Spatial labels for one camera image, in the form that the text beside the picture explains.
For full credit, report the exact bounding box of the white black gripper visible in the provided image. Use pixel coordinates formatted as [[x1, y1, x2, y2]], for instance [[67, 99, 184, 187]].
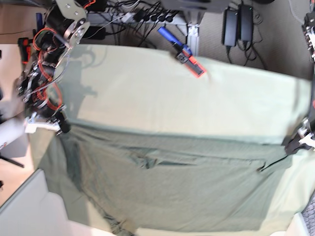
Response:
[[24, 109, 71, 134], [284, 118, 315, 155]]

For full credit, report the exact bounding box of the green long-sleeve T-shirt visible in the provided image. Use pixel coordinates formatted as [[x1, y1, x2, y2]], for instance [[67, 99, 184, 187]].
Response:
[[39, 120, 296, 236]]

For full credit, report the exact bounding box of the robot arm at edge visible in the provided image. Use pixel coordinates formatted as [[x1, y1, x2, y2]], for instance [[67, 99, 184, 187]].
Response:
[[24, 11, 315, 155]]

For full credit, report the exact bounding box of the white cylinder on stand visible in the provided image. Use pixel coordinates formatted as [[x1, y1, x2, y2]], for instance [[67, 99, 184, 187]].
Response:
[[0, 118, 28, 157]]

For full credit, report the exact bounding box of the patterned grey chair corner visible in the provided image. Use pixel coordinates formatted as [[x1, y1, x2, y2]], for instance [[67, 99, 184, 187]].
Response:
[[302, 196, 315, 236]]

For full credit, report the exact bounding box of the light green table cloth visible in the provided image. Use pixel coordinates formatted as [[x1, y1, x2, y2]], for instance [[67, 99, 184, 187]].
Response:
[[27, 44, 315, 236]]

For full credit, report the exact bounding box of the white foam board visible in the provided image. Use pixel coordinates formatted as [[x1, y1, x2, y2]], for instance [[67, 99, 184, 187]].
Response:
[[0, 169, 73, 236]]

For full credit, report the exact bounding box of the blue orange clamp at corner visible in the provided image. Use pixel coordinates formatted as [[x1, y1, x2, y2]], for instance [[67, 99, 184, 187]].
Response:
[[17, 12, 43, 64]]

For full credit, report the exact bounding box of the black power brick left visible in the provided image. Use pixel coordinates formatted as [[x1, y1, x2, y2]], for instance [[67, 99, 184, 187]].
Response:
[[83, 26, 106, 40]]

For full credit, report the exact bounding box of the black power adapter pair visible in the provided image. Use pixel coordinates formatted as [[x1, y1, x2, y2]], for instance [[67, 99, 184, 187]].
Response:
[[221, 4, 253, 47]]

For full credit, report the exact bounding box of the blue orange clamp at centre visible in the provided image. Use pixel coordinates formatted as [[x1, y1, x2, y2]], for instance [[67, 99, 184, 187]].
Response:
[[157, 27, 206, 78]]

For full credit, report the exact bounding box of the black power strip with plugs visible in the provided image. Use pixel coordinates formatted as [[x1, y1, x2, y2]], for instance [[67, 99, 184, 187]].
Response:
[[107, 9, 180, 24]]

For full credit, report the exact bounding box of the aluminium table leg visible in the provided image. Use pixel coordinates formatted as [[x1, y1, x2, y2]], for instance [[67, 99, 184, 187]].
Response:
[[184, 10, 205, 56]]

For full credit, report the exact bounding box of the robot arm with orange wires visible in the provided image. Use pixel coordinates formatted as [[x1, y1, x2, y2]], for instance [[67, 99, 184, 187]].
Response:
[[17, 0, 96, 118]]

